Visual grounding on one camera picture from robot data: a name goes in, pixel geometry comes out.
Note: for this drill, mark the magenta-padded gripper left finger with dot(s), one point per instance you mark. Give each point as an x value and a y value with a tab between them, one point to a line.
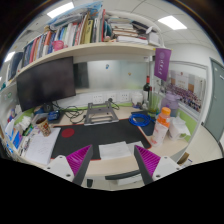
60	166

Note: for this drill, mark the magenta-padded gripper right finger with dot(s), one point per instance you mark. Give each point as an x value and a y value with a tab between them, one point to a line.
165	166

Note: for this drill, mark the orange-capped drink bottle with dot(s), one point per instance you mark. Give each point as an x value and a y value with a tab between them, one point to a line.
160	130

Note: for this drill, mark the purple water jug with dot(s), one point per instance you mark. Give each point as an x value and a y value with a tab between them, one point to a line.
170	103

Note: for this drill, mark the white handwritten paper sheet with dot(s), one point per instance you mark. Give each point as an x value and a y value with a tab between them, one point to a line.
41	148

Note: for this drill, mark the flat round red coaster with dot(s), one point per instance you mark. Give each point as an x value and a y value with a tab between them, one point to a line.
67	133

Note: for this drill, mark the white plastic bag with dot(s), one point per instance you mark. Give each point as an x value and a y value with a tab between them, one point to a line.
178	128

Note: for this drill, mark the blue circuit board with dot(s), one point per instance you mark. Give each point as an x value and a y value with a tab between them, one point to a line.
53	115

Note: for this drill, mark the white folded paper sheet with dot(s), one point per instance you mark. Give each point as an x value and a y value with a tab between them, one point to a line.
114	150

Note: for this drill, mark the black desk mat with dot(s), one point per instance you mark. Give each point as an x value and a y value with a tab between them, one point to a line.
103	133

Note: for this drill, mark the white tissue stack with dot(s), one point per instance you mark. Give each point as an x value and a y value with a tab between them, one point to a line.
25	122

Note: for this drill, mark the grey metal laptop stand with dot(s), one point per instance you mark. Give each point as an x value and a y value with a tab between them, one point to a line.
101	116

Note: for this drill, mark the group photo poster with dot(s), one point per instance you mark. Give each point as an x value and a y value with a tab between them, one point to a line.
186	90

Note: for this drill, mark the dark wine bottle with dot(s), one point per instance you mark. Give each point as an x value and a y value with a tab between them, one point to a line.
146	88

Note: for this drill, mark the grey door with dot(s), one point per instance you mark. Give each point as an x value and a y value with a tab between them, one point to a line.
216	100

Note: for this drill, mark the black computer monitor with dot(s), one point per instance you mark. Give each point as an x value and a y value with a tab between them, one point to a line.
46	83

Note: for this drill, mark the purple hanging banner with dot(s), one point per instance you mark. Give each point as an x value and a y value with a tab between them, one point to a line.
162	63

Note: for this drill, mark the white wall socket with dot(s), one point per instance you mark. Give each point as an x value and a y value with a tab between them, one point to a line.
112	96
97	99
124	97

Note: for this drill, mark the wall shelf with books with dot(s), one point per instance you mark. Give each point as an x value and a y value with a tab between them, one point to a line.
86	48

